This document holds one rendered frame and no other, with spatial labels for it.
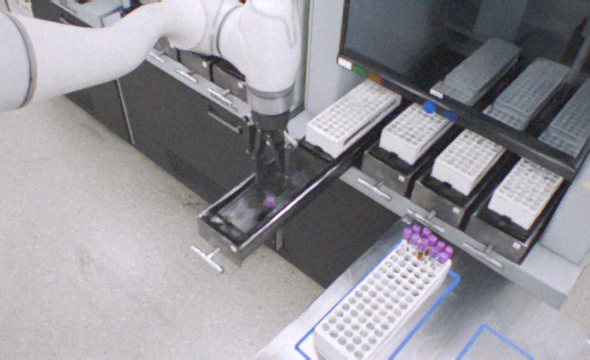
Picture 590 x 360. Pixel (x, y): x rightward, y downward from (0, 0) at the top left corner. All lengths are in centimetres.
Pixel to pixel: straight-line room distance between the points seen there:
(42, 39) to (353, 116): 93
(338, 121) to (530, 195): 48
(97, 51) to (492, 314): 84
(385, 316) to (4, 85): 71
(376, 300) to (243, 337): 100
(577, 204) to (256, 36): 77
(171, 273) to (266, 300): 38
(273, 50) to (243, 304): 128
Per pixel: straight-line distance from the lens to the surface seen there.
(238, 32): 93
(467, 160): 133
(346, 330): 98
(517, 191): 130
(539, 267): 135
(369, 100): 144
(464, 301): 113
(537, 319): 116
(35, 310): 218
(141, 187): 243
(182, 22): 95
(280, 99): 97
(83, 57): 64
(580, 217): 130
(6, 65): 58
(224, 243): 119
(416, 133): 138
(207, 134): 188
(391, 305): 102
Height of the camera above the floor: 173
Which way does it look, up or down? 46 degrees down
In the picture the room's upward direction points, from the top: 3 degrees clockwise
